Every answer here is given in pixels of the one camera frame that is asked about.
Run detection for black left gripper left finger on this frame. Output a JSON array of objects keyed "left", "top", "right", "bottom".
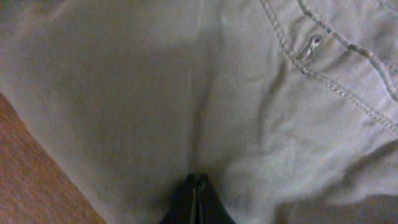
[{"left": 159, "top": 174, "right": 197, "bottom": 224}]

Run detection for grey shorts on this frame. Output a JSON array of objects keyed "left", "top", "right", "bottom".
[{"left": 1, "top": 0, "right": 397, "bottom": 223}]

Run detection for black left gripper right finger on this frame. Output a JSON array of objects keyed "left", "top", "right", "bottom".
[{"left": 196, "top": 174, "right": 236, "bottom": 224}]

